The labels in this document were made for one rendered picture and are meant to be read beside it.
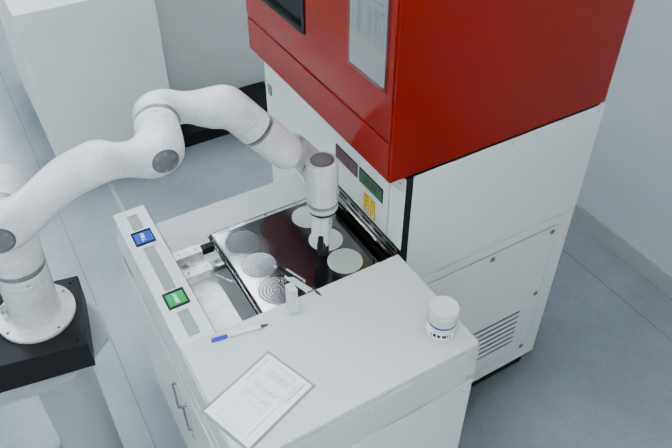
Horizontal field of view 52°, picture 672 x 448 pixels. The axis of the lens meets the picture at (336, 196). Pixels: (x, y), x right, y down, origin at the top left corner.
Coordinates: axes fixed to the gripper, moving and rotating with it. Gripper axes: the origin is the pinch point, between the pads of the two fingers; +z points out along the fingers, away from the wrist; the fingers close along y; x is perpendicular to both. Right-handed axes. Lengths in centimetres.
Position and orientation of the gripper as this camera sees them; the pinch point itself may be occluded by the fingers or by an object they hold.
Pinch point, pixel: (323, 249)
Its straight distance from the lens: 193.0
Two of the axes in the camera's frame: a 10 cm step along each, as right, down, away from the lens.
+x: 10.0, 0.6, -0.7
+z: 0.0, 7.7, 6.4
